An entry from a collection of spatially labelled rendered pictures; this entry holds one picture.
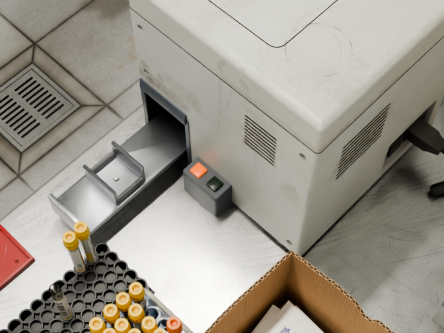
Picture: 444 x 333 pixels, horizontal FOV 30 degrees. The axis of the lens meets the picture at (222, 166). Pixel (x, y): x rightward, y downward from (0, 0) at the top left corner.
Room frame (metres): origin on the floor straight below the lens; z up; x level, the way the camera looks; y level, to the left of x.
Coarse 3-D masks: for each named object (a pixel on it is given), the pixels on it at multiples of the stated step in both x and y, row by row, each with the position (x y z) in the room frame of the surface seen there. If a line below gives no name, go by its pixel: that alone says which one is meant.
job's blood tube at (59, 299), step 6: (54, 288) 0.34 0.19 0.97; (60, 288) 0.34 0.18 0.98; (54, 294) 0.33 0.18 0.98; (60, 294) 0.33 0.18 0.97; (54, 300) 0.33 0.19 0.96; (60, 300) 0.33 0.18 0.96; (66, 300) 0.34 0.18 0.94; (60, 306) 0.33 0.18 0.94; (66, 306) 0.33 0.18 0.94; (60, 312) 0.33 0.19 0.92; (66, 312) 0.33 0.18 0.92; (66, 318) 0.33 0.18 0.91
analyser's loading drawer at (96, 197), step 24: (168, 120) 0.60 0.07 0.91; (144, 144) 0.56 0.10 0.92; (168, 144) 0.56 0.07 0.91; (96, 168) 0.52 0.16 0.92; (120, 168) 0.52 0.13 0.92; (144, 168) 0.52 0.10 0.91; (72, 192) 0.49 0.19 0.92; (96, 192) 0.49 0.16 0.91; (120, 192) 0.49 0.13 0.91; (72, 216) 0.45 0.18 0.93; (96, 216) 0.46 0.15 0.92
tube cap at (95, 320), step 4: (92, 320) 0.30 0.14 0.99; (96, 320) 0.30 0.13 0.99; (100, 320) 0.30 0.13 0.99; (92, 324) 0.29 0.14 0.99; (96, 324) 0.29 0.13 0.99; (100, 324) 0.29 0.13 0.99; (104, 324) 0.29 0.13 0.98; (92, 328) 0.29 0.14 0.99; (96, 328) 0.29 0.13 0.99; (100, 328) 0.29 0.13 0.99; (104, 328) 0.29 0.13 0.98; (92, 332) 0.29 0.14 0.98; (96, 332) 0.29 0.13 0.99; (100, 332) 0.29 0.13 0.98
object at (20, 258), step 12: (0, 228) 0.46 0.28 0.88; (0, 240) 0.44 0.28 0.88; (12, 240) 0.44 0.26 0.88; (0, 252) 0.43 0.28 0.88; (12, 252) 0.43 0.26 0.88; (24, 252) 0.42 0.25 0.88; (0, 264) 0.41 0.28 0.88; (12, 264) 0.41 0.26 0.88; (24, 264) 0.41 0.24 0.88; (0, 276) 0.39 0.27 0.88; (12, 276) 0.39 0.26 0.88; (0, 288) 0.38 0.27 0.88
